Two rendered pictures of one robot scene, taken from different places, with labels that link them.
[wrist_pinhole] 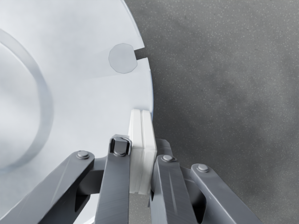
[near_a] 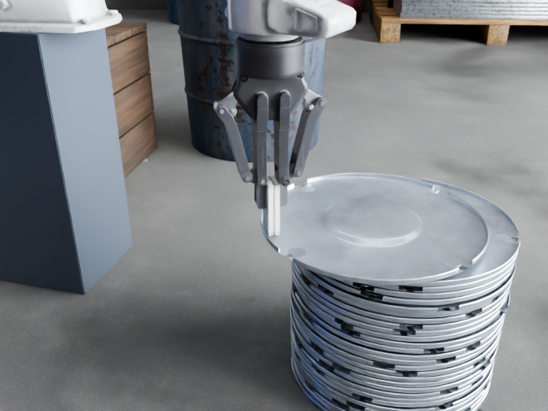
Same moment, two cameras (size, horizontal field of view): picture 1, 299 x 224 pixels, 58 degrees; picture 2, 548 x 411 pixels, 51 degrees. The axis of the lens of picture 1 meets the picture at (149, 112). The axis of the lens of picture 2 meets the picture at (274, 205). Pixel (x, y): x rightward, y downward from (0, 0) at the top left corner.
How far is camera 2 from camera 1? 0.58 m
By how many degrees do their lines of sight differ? 48
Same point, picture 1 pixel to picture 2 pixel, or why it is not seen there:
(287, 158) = (55, 358)
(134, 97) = (280, 241)
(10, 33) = (364, 245)
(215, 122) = (161, 365)
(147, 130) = (271, 205)
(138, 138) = (276, 193)
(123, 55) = (298, 253)
